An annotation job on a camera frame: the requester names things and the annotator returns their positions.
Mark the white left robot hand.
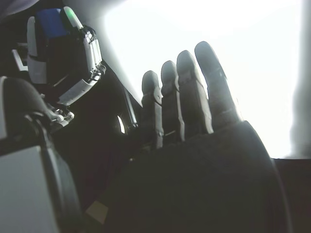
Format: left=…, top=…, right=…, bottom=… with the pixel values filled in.
left=0, top=40, right=292, bottom=233

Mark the blue hexagonal block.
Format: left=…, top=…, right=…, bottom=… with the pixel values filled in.
left=35, top=8, right=69, bottom=39

